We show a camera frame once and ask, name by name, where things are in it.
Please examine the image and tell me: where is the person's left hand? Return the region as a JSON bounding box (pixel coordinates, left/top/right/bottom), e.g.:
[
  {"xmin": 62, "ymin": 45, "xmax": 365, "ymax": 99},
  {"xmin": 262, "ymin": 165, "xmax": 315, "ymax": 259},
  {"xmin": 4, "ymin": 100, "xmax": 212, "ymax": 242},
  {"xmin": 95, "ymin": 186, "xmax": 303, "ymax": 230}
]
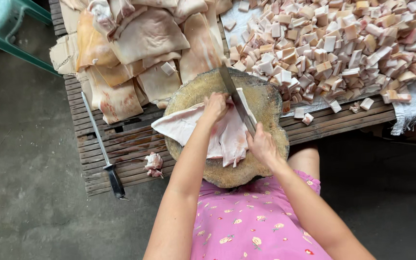
[{"xmin": 200, "ymin": 92, "xmax": 230, "ymax": 124}]

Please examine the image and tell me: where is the person's right hand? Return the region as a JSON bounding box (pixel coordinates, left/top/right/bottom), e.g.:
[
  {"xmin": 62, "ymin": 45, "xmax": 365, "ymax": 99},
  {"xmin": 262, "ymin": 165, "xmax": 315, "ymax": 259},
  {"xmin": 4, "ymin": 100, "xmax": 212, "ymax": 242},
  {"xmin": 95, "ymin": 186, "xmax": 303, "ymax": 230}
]
[{"xmin": 245, "ymin": 122, "xmax": 279, "ymax": 168}]

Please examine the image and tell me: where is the long steel butcher knife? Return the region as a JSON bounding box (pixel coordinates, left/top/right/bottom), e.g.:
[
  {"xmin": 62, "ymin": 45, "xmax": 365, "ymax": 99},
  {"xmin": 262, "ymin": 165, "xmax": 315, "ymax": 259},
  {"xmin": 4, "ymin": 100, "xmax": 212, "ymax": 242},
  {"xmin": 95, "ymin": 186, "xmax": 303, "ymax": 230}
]
[{"xmin": 218, "ymin": 65, "xmax": 257, "ymax": 138}]

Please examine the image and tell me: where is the white pork skin slab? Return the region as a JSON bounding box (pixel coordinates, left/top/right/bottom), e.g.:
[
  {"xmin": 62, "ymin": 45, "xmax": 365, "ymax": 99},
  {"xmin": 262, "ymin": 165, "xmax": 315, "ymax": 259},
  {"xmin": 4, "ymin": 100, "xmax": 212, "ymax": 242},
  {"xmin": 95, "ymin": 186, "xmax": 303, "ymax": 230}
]
[{"xmin": 151, "ymin": 88, "xmax": 258, "ymax": 168}]

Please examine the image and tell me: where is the round wooden chopping block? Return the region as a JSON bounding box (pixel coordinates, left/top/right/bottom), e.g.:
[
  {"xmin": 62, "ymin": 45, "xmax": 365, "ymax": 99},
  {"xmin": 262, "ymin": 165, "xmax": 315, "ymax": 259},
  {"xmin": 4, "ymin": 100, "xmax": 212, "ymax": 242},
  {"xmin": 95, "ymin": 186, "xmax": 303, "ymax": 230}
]
[{"xmin": 163, "ymin": 68, "xmax": 290, "ymax": 189}]

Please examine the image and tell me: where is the person's leg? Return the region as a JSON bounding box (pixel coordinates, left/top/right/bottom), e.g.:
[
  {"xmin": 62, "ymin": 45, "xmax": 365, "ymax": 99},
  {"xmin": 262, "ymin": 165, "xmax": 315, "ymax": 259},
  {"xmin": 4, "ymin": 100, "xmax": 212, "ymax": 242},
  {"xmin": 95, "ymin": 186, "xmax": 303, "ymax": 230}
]
[{"xmin": 287, "ymin": 144, "xmax": 320, "ymax": 181}]

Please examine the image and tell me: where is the pink floral dress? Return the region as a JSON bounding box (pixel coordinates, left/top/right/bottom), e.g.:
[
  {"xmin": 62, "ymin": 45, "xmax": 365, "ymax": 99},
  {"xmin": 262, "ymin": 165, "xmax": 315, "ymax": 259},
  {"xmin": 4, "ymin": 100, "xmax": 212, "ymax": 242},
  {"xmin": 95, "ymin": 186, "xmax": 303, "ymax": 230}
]
[{"xmin": 190, "ymin": 170, "xmax": 333, "ymax": 260}]

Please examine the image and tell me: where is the small pink meat scrap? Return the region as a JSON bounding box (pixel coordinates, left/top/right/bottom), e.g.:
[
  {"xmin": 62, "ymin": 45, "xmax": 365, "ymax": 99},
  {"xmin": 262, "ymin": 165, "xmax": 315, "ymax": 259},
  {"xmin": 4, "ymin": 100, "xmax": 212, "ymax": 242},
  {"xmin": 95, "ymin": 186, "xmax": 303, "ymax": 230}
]
[{"xmin": 144, "ymin": 152, "xmax": 164, "ymax": 179}]

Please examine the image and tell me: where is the pile of pork skin slabs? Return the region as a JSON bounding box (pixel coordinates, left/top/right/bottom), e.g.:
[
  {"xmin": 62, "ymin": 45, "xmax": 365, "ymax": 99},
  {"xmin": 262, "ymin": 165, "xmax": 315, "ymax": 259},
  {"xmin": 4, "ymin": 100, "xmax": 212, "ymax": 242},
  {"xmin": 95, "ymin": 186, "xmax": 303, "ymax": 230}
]
[{"xmin": 58, "ymin": 0, "xmax": 234, "ymax": 125}]

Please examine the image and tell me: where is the slatted bamboo table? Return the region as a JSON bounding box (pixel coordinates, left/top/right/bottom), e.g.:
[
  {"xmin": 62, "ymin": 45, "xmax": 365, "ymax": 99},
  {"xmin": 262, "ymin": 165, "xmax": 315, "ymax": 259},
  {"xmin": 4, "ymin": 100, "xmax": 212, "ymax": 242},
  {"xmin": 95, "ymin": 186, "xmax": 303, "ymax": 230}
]
[{"xmin": 48, "ymin": 0, "xmax": 397, "ymax": 197}]

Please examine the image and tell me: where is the heap of cut pork cubes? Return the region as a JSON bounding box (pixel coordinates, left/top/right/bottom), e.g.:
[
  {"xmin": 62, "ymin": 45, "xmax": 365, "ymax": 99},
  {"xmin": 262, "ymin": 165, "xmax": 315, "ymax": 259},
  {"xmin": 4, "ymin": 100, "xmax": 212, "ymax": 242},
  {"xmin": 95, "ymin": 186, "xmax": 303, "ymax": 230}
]
[{"xmin": 224, "ymin": 0, "xmax": 416, "ymax": 126}]

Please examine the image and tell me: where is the brown cardboard sheet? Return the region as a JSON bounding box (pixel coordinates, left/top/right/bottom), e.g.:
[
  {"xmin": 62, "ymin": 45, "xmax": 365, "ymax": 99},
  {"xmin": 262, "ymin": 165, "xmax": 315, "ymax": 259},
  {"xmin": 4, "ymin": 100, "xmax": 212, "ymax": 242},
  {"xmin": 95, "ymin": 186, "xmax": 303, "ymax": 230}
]
[{"xmin": 49, "ymin": 0, "xmax": 82, "ymax": 76}]

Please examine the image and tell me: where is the white woven sack cloth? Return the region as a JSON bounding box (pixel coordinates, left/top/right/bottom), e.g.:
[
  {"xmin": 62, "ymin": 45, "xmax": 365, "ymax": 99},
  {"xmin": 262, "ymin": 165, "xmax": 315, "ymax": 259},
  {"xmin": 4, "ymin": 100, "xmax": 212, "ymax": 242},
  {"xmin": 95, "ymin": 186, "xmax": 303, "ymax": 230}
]
[{"xmin": 219, "ymin": 0, "xmax": 416, "ymax": 136}]

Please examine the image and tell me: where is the teal plastic chair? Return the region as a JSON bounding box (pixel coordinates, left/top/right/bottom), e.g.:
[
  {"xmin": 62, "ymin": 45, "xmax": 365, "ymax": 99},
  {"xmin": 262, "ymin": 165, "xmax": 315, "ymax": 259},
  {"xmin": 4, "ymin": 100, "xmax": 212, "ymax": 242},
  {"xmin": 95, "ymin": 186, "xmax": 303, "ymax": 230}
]
[{"xmin": 0, "ymin": 0, "xmax": 61, "ymax": 77}]

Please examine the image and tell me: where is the black-handled sharpening steel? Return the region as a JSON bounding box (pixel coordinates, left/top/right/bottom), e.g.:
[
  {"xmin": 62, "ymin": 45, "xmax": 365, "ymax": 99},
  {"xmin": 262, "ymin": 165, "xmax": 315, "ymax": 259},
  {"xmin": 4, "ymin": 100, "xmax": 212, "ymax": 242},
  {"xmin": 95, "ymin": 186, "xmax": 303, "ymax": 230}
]
[{"xmin": 81, "ymin": 91, "xmax": 130, "ymax": 201}]

